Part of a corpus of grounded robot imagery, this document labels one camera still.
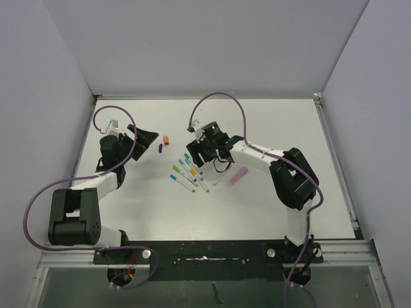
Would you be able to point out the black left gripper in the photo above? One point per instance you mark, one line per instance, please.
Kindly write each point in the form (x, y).
(144, 139)

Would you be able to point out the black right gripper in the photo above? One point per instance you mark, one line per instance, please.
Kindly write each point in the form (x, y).
(196, 148)

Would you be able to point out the orange highlighter cap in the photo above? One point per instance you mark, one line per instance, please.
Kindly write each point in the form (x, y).
(166, 140)

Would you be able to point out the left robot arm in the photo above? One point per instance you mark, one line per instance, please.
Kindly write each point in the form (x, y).
(75, 212)

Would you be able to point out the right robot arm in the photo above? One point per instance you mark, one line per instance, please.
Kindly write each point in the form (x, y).
(289, 170)

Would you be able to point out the pink cap pen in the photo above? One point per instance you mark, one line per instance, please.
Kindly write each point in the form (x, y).
(220, 176)

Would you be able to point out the yellow cap pen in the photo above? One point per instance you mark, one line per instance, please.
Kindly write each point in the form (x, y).
(200, 180)

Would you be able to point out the teal cap pen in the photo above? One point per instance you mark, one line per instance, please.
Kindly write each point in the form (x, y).
(187, 168)

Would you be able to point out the light green cap pen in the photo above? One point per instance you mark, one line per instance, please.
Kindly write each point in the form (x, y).
(184, 175)

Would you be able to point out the light blue cap pen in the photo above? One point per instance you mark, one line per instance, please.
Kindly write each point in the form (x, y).
(180, 182)

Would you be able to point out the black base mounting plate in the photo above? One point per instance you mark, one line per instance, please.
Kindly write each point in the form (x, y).
(236, 260)

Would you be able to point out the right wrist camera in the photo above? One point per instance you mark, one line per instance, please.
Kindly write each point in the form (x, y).
(197, 129)

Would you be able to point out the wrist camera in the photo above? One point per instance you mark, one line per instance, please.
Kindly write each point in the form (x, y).
(110, 126)
(197, 129)

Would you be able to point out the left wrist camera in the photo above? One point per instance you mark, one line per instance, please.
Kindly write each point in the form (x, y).
(110, 126)

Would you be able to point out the right side aluminium rail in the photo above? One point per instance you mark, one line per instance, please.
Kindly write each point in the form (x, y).
(317, 98)

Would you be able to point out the aluminium frame rail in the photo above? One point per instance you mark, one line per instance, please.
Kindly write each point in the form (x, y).
(350, 276)

